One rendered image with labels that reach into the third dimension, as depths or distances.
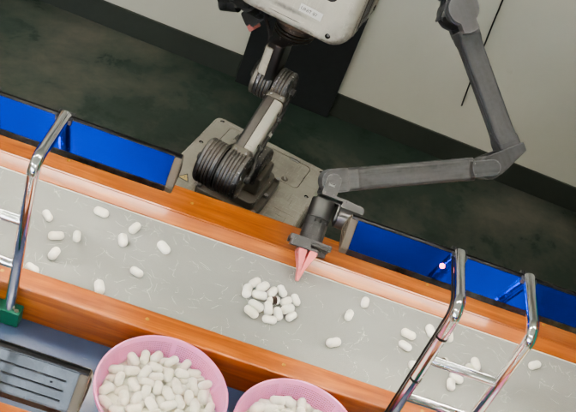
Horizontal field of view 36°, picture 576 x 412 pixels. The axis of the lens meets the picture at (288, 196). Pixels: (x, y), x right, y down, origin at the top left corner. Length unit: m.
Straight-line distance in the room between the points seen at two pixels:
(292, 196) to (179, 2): 1.51
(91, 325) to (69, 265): 0.16
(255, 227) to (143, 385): 0.55
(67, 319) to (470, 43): 1.13
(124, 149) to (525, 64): 2.47
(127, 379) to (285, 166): 1.25
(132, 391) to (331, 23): 1.00
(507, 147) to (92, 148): 1.00
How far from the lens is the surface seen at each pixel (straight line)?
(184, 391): 1.86
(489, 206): 4.06
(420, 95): 4.03
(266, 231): 2.19
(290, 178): 2.87
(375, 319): 2.15
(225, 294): 2.05
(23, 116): 1.80
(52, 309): 1.93
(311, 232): 2.11
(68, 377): 1.37
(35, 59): 3.92
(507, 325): 2.30
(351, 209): 2.14
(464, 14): 2.21
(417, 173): 2.17
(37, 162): 1.67
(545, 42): 3.90
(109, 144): 1.77
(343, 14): 2.22
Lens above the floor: 2.19
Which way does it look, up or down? 38 degrees down
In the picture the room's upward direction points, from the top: 22 degrees clockwise
